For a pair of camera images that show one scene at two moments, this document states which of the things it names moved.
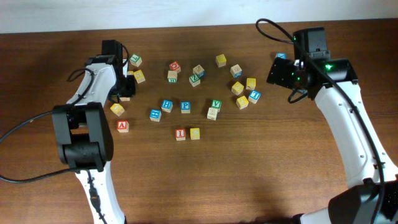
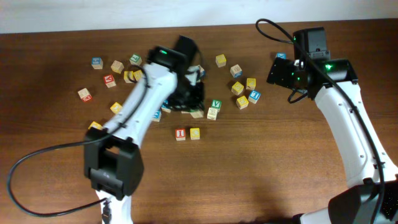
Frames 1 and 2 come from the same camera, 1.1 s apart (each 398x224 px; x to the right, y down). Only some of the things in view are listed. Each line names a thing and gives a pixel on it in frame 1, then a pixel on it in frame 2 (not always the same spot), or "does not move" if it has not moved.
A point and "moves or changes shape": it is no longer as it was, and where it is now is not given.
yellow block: [221, 60] does not move
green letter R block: [125, 99] moves or changes shape
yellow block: [194, 134] does not move
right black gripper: [285, 66] does not move
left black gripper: [130, 89] to [191, 100]
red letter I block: [180, 134] does not move
